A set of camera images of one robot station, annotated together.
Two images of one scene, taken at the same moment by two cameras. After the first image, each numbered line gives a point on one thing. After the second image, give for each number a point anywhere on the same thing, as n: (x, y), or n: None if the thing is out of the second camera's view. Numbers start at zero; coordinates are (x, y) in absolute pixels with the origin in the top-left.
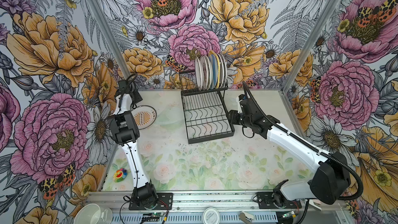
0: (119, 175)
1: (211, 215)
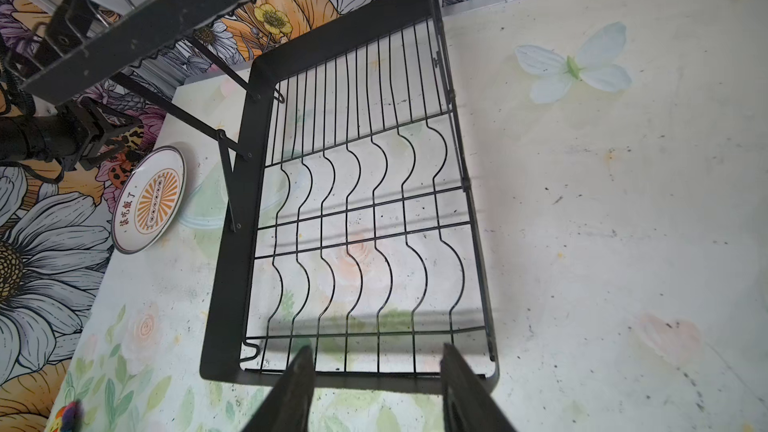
0: (70, 418)
1: None
